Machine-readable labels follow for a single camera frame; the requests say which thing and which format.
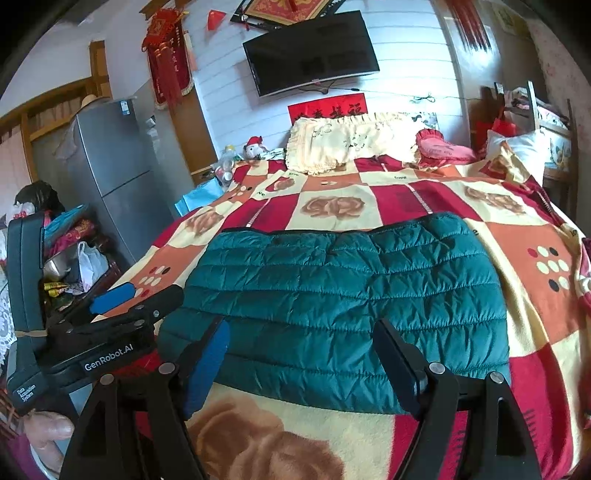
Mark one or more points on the black wall television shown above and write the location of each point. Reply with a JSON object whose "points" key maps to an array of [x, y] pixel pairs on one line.
{"points": [[322, 49]]}

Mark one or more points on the red bag by bed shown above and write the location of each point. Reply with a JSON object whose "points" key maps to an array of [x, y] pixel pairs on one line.
{"points": [[499, 126]]}

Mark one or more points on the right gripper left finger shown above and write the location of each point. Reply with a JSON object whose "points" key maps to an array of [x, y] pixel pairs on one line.
{"points": [[135, 428]]}

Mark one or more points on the grey refrigerator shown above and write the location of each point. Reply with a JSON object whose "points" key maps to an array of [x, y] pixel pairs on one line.
{"points": [[127, 166]]}

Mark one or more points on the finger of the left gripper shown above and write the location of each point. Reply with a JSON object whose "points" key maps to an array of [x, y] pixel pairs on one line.
{"points": [[151, 309], [100, 304]]}

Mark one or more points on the cream fringed pillow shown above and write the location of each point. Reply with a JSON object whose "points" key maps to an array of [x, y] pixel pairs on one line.
{"points": [[319, 145]]}

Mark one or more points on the teal quilted puffer jacket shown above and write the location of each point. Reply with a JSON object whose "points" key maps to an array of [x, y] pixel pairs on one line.
{"points": [[301, 306]]}

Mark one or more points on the white plastic bag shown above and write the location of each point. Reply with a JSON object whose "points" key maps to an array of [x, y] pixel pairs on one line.
{"points": [[92, 265]]}

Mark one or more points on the white pillow by bedside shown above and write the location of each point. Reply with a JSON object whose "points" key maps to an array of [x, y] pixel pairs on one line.
{"points": [[523, 155]]}

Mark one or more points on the pink ruffled heart pillow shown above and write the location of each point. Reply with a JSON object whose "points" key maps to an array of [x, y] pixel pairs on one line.
{"points": [[436, 152]]}

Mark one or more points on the wooden chair with clutter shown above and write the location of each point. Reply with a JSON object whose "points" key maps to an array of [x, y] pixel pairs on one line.
{"points": [[561, 168]]}

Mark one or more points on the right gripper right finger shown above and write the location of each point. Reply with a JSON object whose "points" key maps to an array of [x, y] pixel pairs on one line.
{"points": [[470, 428]]}

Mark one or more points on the red cream floral blanket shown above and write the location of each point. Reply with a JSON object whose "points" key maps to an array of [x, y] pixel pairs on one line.
{"points": [[543, 263]]}

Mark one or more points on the white plush toy red hat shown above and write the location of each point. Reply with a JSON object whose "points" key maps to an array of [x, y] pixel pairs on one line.
{"points": [[254, 148]]}

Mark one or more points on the red banner with characters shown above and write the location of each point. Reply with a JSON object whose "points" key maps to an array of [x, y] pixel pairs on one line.
{"points": [[329, 107]]}

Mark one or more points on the framed red gold picture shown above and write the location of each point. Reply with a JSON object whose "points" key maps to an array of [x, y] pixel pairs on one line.
{"points": [[269, 15]]}

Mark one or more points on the red hanging knot decoration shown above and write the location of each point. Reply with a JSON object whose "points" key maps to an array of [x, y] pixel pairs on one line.
{"points": [[165, 47]]}

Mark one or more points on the person's left hand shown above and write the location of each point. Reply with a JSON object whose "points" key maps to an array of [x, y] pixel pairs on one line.
{"points": [[43, 430]]}

